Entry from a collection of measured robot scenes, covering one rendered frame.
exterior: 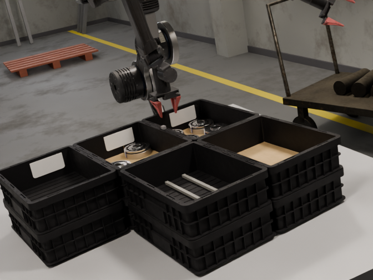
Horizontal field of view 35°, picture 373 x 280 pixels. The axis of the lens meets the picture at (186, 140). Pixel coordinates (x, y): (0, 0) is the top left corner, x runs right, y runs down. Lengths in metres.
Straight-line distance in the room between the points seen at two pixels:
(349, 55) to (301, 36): 0.77
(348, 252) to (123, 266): 0.66
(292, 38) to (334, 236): 4.97
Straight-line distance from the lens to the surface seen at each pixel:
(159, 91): 2.29
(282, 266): 1.70
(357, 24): 5.76
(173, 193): 1.92
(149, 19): 2.65
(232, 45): 7.39
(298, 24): 6.50
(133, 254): 1.89
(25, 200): 1.87
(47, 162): 2.24
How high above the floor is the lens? 1.63
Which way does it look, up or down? 20 degrees down
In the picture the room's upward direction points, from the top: 10 degrees counter-clockwise
